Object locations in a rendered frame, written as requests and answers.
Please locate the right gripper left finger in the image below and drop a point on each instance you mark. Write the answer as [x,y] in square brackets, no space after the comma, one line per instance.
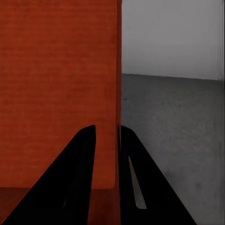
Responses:
[62,194]

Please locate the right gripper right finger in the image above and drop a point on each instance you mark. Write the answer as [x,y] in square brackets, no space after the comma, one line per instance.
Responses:
[163,205]

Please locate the storage box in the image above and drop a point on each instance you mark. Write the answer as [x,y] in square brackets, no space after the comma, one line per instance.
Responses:
[60,71]

